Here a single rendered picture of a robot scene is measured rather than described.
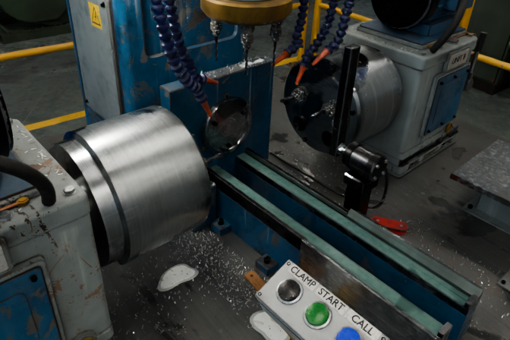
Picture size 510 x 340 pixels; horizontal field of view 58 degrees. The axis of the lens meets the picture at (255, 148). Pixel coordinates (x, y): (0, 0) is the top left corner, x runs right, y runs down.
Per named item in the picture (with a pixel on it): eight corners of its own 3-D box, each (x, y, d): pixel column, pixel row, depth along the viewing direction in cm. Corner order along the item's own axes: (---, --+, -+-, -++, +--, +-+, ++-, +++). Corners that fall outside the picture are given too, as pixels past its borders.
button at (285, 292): (275, 296, 63) (272, 290, 62) (290, 280, 64) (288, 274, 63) (291, 310, 61) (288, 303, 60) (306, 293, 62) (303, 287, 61)
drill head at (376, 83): (256, 140, 125) (261, 51, 112) (352, 100, 149) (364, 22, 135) (328, 183, 109) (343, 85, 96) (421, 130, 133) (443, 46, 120)
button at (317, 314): (302, 319, 60) (300, 313, 59) (317, 302, 61) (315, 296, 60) (319, 335, 58) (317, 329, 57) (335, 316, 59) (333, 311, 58)
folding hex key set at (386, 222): (369, 228, 114) (370, 222, 113) (370, 220, 116) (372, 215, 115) (406, 237, 111) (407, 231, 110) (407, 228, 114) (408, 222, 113)
